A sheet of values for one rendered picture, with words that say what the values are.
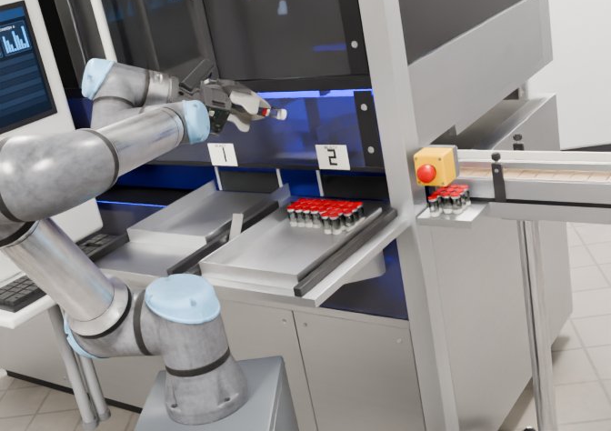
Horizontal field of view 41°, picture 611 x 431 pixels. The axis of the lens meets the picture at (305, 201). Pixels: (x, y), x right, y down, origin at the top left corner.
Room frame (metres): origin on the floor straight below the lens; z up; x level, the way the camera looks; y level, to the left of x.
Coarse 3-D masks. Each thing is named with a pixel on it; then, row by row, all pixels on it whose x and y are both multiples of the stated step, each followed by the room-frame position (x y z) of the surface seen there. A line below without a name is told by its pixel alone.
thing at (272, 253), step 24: (240, 240) 1.71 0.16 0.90; (264, 240) 1.74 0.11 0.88; (288, 240) 1.71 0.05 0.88; (312, 240) 1.68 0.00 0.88; (336, 240) 1.65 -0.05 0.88; (216, 264) 1.58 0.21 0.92; (240, 264) 1.63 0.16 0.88; (264, 264) 1.60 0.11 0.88; (288, 264) 1.58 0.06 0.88; (312, 264) 1.49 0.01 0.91; (288, 288) 1.46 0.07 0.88
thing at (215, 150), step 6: (210, 144) 2.05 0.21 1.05; (216, 144) 2.04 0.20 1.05; (222, 144) 2.03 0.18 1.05; (228, 144) 2.01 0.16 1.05; (210, 150) 2.05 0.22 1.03; (216, 150) 2.04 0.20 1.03; (222, 150) 2.03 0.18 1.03; (228, 150) 2.01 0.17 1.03; (234, 150) 2.00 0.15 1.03; (216, 156) 2.04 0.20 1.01; (222, 156) 2.03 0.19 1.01; (228, 156) 2.02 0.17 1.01; (234, 156) 2.01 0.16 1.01; (216, 162) 2.05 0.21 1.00; (222, 162) 2.03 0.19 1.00; (228, 162) 2.02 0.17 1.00; (234, 162) 2.01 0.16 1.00
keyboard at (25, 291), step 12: (96, 240) 2.10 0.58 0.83; (108, 240) 2.08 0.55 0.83; (84, 252) 2.03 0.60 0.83; (24, 276) 1.94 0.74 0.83; (0, 288) 1.89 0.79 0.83; (12, 288) 1.88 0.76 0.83; (24, 288) 1.86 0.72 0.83; (36, 288) 1.85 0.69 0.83; (0, 300) 1.82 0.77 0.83; (12, 300) 1.80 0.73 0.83; (24, 300) 1.81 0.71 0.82; (36, 300) 1.83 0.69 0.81; (12, 312) 1.78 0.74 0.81
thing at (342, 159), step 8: (320, 152) 1.84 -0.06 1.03; (328, 152) 1.83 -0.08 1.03; (336, 152) 1.81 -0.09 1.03; (344, 152) 1.80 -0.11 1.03; (320, 160) 1.84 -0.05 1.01; (328, 160) 1.83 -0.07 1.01; (336, 160) 1.82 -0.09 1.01; (344, 160) 1.80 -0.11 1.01; (320, 168) 1.85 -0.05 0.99; (328, 168) 1.83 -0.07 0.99; (336, 168) 1.82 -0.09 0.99; (344, 168) 1.81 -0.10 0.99
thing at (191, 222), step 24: (192, 192) 2.10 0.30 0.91; (216, 192) 2.16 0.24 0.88; (240, 192) 2.12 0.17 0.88; (288, 192) 2.01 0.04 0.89; (168, 216) 2.01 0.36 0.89; (192, 216) 1.99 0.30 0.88; (216, 216) 1.96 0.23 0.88; (144, 240) 1.87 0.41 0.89; (168, 240) 1.82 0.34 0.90; (192, 240) 1.77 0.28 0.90
